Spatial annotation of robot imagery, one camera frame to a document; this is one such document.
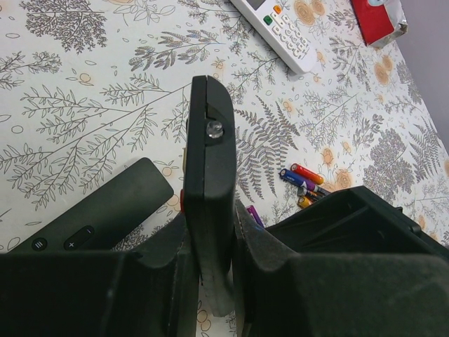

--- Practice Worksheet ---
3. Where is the purple blue battery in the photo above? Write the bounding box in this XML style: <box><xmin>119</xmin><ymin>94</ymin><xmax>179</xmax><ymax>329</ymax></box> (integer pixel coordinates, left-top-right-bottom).
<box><xmin>246</xmin><ymin>205</ymin><xmax>264</xmax><ymax>227</ymax></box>

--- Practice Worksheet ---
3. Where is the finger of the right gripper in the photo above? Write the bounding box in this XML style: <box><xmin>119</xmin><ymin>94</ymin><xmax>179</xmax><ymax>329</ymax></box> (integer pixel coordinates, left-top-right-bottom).
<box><xmin>267</xmin><ymin>186</ymin><xmax>448</xmax><ymax>256</ymax></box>

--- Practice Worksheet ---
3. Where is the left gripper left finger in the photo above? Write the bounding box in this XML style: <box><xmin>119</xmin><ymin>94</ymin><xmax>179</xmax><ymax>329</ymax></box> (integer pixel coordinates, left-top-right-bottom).
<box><xmin>1</xmin><ymin>214</ymin><xmax>199</xmax><ymax>336</ymax></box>

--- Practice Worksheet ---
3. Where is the white air conditioner remote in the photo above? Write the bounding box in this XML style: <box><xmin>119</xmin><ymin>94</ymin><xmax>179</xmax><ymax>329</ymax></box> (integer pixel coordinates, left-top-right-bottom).
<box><xmin>231</xmin><ymin>0</ymin><xmax>317</xmax><ymax>74</ymax></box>

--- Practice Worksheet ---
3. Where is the red battery in pile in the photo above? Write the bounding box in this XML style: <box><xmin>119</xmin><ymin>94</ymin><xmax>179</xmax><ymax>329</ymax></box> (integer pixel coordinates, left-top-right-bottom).
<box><xmin>290</xmin><ymin>163</ymin><xmax>324</xmax><ymax>185</ymax></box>

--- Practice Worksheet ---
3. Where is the slim black remote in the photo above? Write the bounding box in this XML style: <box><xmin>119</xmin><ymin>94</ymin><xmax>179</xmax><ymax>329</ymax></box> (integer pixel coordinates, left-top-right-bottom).
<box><xmin>11</xmin><ymin>158</ymin><xmax>174</xmax><ymax>253</ymax></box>

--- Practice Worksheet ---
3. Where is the red toothpaste box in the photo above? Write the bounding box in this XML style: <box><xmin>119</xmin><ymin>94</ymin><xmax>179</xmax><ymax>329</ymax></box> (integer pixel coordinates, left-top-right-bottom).
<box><xmin>351</xmin><ymin>0</ymin><xmax>408</xmax><ymax>48</ymax></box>

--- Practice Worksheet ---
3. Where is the floral table mat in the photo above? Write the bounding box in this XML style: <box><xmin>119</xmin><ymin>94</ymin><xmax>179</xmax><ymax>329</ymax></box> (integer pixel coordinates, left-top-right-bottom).
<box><xmin>0</xmin><ymin>0</ymin><xmax>449</xmax><ymax>337</ymax></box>

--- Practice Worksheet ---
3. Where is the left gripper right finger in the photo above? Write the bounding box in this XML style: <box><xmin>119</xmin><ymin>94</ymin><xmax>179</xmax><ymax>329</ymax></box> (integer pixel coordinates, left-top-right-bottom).
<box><xmin>234</xmin><ymin>202</ymin><xmax>448</xmax><ymax>336</ymax></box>

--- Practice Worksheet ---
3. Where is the black TV remote with buttons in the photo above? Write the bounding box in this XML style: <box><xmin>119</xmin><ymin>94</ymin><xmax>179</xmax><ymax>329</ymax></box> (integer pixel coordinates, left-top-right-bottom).
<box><xmin>182</xmin><ymin>75</ymin><xmax>236</xmax><ymax>317</ymax></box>

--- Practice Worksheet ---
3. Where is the blue battery in pile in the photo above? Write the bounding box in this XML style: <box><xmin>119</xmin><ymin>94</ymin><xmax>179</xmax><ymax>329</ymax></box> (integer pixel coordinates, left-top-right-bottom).
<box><xmin>279</xmin><ymin>168</ymin><xmax>331</xmax><ymax>196</ymax></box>

